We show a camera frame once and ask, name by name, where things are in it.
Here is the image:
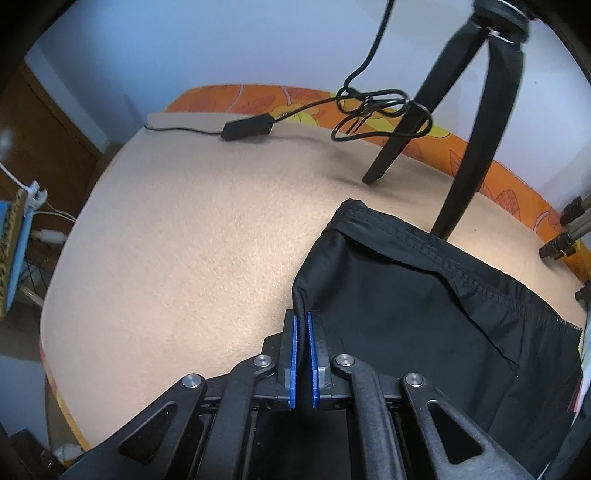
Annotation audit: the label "black pants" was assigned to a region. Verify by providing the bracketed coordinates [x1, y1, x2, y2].
[292, 198, 585, 480]

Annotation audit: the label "brown wooden cabinet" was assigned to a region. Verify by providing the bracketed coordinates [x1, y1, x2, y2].
[0, 62, 114, 222]

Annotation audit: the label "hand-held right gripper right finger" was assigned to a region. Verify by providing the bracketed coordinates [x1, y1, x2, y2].
[307, 311, 536, 480]

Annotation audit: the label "small white object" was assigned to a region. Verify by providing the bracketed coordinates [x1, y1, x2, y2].
[53, 443, 85, 464]

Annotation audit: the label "black ring light cable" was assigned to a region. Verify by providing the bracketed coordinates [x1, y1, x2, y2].
[144, 0, 433, 144]

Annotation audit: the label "blue box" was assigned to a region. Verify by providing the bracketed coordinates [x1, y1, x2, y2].
[0, 189, 35, 319]

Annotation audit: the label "large grey tripod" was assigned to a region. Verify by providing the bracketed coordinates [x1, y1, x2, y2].
[539, 196, 591, 301]

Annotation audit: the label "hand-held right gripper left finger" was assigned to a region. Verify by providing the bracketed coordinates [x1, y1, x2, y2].
[60, 310, 300, 480]

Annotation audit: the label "white clip desk lamp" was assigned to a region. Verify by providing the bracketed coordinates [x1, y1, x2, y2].
[0, 129, 49, 208]

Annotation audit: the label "white charging cable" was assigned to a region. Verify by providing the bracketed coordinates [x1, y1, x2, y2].
[32, 210, 77, 243]

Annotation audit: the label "small black tripod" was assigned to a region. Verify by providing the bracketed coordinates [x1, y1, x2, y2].
[362, 0, 529, 241]

